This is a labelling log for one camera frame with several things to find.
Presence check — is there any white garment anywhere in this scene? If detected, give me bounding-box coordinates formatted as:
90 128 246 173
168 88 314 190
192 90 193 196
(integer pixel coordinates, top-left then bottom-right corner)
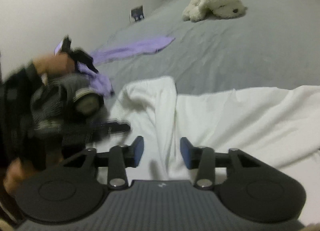
97 76 320 226

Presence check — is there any person's left hand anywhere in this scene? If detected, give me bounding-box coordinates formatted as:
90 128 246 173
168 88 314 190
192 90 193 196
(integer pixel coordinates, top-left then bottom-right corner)
32 54 75 75

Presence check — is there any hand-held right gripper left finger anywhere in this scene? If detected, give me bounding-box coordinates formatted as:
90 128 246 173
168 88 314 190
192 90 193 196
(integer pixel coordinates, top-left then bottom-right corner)
62 135 145 188

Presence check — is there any purple garment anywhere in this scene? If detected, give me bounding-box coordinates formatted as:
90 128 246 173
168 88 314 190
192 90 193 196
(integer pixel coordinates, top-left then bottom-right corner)
75 36 176 98

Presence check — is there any wall socket with plug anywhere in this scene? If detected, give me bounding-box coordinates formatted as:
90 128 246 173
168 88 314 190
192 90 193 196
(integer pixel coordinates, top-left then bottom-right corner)
131 5 145 22

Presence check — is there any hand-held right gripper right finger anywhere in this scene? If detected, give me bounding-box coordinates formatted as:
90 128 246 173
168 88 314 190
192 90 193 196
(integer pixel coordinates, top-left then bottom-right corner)
180 137 263 188

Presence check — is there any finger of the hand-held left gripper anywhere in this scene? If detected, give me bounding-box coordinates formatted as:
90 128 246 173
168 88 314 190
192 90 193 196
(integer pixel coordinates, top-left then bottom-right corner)
62 36 99 74
90 120 132 138

